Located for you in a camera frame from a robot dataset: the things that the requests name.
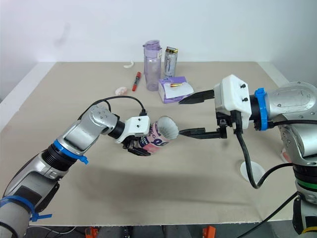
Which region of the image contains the silver drink can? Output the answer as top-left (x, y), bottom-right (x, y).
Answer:
top-left (163, 46), bottom-right (179, 79)

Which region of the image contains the pink patterned tube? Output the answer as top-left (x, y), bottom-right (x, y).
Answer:
top-left (137, 116), bottom-right (179, 154)
top-left (279, 148), bottom-right (294, 164)

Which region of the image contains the red marker pen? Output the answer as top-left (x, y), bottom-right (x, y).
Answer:
top-left (131, 71), bottom-right (142, 93)

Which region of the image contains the purple tissue box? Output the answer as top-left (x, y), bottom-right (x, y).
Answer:
top-left (158, 76), bottom-right (195, 105)

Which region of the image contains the thin black cable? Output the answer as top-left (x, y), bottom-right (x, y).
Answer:
top-left (261, 192), bottom-right (302, 224)

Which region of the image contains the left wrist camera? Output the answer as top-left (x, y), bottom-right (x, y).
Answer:
top-left (114, 116), bottom-right (151, 144)

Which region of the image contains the white tube lid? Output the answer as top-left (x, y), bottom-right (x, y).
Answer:
top-left (239, 161), bottom-right (265, 183)

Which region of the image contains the orange clamp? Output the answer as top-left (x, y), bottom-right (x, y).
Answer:
top-left (202, 226), bottom-right (216, 238)
top-left (85, 226), bottom-right (100, 238)

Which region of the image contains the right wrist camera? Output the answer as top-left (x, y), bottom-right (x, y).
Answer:
top-left (213, 74), bottom-right (254, 130)

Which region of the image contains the clear purple water bottle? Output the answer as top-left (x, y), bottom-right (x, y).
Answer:
top-left (142, 39), bottom-right (163, 92)

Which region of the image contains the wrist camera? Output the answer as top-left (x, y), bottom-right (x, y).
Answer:
top-left (213, 74), bottom-right (254, 130)
top-left (114, 116), bottom-right (151, 144)

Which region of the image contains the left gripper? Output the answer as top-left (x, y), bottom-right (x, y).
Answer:
top-left (120, 137), bottom-right (152, 157)

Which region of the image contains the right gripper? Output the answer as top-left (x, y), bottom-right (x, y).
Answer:
top-left (178, 89), bottom-right (240, 140)

